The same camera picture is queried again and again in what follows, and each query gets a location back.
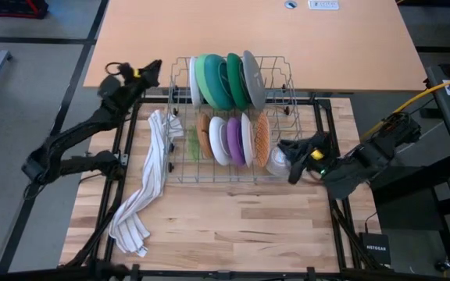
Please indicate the orange waffle pattern plate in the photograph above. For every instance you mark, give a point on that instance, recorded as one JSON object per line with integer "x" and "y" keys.
{"x": 262, "y": 138}

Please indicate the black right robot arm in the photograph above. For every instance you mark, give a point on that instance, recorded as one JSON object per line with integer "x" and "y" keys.
{"x": 369, "y": 160}

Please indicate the light green plate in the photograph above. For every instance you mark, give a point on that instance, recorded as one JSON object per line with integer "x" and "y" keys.
{"x": 201, "y": 78}

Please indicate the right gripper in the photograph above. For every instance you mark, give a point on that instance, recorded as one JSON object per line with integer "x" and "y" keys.
{"x": 318, "y": 150}

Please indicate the black caster wheel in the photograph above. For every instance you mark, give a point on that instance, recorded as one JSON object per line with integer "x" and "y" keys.
{"x": 442, "y": 266}

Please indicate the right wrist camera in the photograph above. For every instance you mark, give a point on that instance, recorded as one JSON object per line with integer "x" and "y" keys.
{"x": 317, "y": 155}

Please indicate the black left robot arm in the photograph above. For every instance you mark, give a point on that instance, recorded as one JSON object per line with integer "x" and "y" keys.
{"x": 72, "y": 132}

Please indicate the black network switch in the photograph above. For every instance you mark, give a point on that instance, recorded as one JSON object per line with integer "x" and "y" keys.
{"x": 375, "y": 250}

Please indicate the dark green plate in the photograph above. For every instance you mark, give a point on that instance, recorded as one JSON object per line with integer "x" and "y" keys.
{"x": 234, "y": 82}

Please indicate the light brown desk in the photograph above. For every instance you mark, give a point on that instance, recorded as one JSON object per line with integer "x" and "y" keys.
{"x": 326, "y": 39}

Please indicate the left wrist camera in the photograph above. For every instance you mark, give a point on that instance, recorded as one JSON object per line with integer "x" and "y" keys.
{"x": 136, "y": 72}

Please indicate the white striped towel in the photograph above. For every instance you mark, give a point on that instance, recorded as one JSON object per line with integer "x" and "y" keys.
{"x": 154, "y": 156}

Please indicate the patterned white cup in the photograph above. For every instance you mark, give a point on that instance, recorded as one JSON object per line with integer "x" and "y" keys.
{"x": 276, "y": 162}

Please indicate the teal plate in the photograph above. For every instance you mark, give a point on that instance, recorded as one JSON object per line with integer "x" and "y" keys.
{"x": 217, "y": 84}

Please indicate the large white plate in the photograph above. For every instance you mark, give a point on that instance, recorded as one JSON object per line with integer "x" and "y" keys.
{"x": 194, "y": 86}

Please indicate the grey plate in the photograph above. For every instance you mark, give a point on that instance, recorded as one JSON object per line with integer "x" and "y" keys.
{"x": 253, "y": 80}

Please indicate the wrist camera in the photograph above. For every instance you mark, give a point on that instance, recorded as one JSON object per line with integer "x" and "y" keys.
{"x": 136, "y": 72}
{"x": 317, "y": 155}

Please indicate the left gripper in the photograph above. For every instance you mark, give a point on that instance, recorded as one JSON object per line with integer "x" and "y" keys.
{"x": 137, "y": 80}

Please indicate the purple plate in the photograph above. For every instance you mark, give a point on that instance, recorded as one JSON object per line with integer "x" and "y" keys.
{"x": 233, "y": 140}

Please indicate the black red crate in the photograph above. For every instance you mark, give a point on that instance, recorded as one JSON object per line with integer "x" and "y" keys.
{"x": 14, "y": 8}

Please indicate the black metal frame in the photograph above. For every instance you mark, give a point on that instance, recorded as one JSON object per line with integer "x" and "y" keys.
{"x": 154, "y": 100}

